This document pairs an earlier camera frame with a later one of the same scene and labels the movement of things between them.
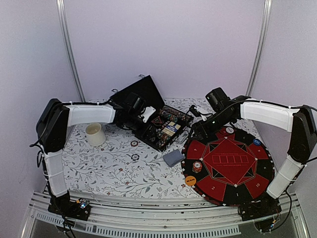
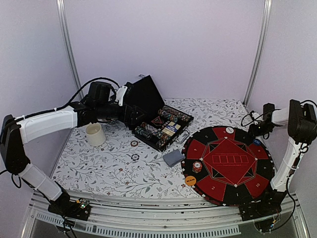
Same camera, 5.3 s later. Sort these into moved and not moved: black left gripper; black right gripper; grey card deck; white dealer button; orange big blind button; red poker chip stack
Moved: black right gripper; black left gripper
Not moved: grey card deck; white dealer button; orange big blind button; red poker chip stack
